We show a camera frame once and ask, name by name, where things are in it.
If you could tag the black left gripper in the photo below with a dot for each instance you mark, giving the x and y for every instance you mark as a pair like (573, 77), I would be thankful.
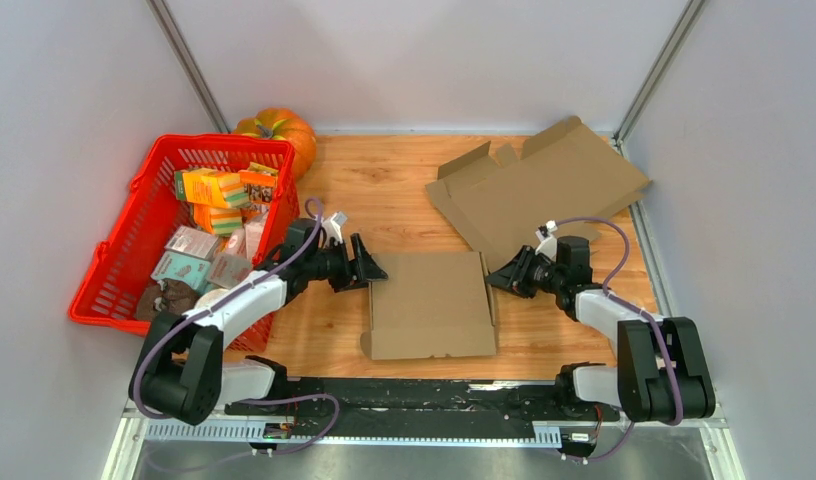
(365, 268)

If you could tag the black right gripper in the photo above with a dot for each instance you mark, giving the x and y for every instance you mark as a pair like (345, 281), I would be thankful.
(512, 276)

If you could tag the brown cardboard box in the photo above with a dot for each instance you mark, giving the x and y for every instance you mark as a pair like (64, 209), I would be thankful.
(432, 305)

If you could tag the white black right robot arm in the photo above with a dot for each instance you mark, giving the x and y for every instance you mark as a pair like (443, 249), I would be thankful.
(661, 373)

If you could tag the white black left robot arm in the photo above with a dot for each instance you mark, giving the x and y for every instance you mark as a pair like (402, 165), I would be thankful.
(181, 372)

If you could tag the orange snack box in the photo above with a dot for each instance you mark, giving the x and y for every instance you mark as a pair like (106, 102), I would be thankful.
(259, 183)

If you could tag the teal cookie box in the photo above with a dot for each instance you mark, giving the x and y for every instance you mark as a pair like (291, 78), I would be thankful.
(176, 266)

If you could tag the flat brown cardboard sheet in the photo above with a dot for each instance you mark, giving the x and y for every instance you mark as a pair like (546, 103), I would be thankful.
(497, 199)

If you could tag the grey pink packet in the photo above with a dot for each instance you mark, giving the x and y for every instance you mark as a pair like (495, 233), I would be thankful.
(233, 262)

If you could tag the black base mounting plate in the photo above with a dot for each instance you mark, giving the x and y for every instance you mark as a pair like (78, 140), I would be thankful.
(423, 408)

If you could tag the orange sponge pack lower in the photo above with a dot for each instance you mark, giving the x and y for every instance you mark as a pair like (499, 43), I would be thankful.
(217, 221)

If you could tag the orange sponge pack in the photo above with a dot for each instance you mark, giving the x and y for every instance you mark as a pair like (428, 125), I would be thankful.
(217, 221)
(210, 187)

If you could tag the beige tape roll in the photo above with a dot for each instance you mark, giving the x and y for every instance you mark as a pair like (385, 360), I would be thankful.
(210, 298)

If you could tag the orange sponge pack upper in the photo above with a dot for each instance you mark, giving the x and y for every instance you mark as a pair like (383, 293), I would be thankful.
(210, 187)

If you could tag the orange pumpkin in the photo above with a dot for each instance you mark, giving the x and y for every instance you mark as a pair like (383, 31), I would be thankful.
(283, 124)

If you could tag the brown netted item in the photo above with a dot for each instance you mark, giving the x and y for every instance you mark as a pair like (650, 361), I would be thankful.
(167, 295)

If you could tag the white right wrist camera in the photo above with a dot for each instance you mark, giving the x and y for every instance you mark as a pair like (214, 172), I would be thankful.
(547, 238)

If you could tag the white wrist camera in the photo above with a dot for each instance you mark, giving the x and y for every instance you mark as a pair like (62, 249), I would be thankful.
(332, 227)
(547, 238)

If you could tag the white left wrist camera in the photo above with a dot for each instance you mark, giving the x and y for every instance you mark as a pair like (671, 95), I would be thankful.
(332, 227)

